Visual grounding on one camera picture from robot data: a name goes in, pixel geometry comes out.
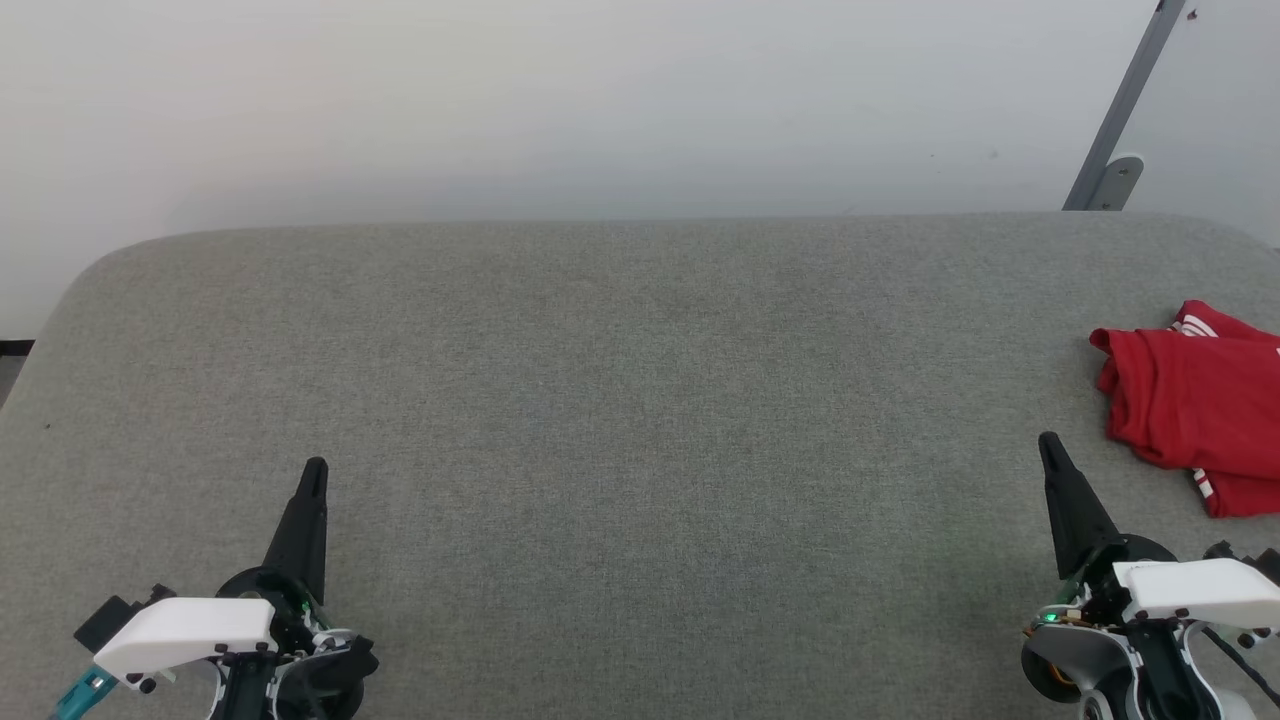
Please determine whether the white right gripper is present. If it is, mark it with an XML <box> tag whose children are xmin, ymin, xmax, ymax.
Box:
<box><xmin>1037</xmin><ymin>431</ymin><xmax>1280</xmax><ymax>661</ymax></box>

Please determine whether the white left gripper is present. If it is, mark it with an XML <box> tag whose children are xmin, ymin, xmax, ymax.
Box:
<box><xmin>92</xmin><ymin>457</ymin><xmax>382</xmax><ymax>720</ymax></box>

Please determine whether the red and white shirt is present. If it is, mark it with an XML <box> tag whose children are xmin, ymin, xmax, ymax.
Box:
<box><xmin>1088</xmin><ymin>299</ymin><xmax>1280</xmax><ymax>520</ymax></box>

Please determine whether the grey fabric sofa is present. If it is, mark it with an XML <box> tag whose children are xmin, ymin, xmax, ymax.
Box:
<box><xmin>0</xmin><ymin>210</ymin><xmax>1280</xmax><ymax>720</ymax></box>

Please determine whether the grey metal bar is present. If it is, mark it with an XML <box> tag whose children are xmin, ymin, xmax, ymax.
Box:
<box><xmin>1061</xmin><ymin>0</ymin><xmax>1189</xmax><ymax>212</ymax></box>

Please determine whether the teal cable connector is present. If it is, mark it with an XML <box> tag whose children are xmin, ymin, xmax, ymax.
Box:
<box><xmin>48</xmin><ymin>664</ymin><xmax>120</xmax><ymax>720</ymax></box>

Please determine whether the grey metal bracket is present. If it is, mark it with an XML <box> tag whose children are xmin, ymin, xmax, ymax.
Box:
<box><xmin>1096</xmin><ymin>156</ymin><xmax>1145</xmax><ymax>212</ymax></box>

